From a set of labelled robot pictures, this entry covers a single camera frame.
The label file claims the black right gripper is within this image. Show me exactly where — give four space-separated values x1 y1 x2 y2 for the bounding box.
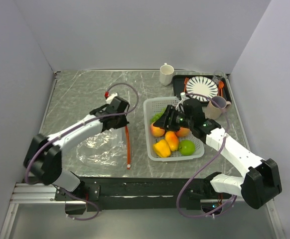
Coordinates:
152 105 193 133

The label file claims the clear zip bag orange zipper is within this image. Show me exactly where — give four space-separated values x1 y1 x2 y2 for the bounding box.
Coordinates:
76 126 132 170

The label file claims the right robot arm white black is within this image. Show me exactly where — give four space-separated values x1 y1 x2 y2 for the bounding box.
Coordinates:
153 99 282 209

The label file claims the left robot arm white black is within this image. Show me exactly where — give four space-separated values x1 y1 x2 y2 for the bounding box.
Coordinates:
23 96 130 200

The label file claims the peach left in basket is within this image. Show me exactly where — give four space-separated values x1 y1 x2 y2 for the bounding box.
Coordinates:
150 123 165 137

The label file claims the peach in basket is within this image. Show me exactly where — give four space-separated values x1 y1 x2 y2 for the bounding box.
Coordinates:
150 123 165 137
175 127 190 137

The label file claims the white plastic perforated basket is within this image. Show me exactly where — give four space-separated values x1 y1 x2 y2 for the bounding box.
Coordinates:
144 97 204 162

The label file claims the orange yellow mango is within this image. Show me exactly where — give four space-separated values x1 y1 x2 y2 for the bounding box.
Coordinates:
165 131 179 151

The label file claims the peach right in basket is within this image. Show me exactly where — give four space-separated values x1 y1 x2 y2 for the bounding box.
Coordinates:
175 127 190 137

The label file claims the yellow bell pepper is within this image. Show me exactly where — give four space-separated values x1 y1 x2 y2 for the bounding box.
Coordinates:
152 139 171 158

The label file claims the black rectangular tray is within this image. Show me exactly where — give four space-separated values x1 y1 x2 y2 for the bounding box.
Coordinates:
172 75 232 107

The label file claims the green apple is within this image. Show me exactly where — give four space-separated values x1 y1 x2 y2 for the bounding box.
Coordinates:
178 140 196 156

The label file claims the orange plastic fork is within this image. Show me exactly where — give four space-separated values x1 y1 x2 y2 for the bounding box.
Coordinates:
183 78 189 93

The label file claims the white ceramic mug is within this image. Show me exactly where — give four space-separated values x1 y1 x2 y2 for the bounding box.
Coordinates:
159 63 174 86

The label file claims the black white striped plate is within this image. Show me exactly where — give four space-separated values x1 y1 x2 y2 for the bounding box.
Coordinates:
186 76 218 102

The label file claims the beige mug purple inside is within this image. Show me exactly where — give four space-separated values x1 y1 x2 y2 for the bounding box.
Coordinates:
204 96 231 120

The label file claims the orange plastic spoon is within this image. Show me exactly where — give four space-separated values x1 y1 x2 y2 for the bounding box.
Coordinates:
218 81 224 97

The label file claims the clear glass cup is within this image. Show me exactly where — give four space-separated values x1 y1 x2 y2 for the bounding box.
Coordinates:
212 70 224 85

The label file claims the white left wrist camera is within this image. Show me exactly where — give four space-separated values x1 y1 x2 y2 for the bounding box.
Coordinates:
105 92 119 104

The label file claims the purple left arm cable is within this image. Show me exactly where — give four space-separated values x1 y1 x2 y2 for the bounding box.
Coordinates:
24 82 140 222

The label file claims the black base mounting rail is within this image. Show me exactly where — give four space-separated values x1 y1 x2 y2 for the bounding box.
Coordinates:
22 176 245 215

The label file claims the aluminium extrusion frame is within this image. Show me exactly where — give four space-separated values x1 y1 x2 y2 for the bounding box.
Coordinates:
0 70 95 239

